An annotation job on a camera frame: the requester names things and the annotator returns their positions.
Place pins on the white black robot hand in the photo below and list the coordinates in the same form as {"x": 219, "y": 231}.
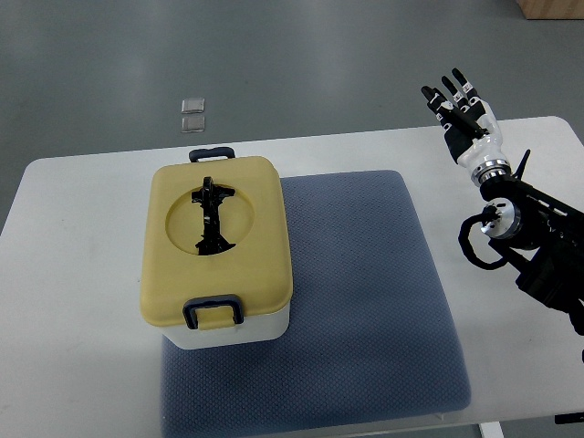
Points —
{"x": 470, "y": 129}

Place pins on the yellow storage box lid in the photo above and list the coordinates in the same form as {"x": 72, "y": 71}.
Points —
{"x": 216, "y": 248}

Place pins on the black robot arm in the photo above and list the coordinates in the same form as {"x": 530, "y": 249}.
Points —
{"x": 538, "y": 235}

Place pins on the white storage box base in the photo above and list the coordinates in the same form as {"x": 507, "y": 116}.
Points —
{"x": 237, "y": 330}

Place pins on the wooden furniture corner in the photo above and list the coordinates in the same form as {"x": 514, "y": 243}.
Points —
{"x": 551, "y": 9}

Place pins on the blue grey fabric mat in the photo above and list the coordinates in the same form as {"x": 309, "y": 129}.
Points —
{"x": 370, "y": 336}

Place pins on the upper silver floor plate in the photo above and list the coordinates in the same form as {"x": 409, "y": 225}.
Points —
{"x": 193, "y": 105}

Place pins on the white table leg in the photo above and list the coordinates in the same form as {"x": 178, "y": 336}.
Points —
{"x": 491, "y": 430}

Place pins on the black clamp at table edge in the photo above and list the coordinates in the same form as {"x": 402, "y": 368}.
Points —
{"x": 569, "y": 418}

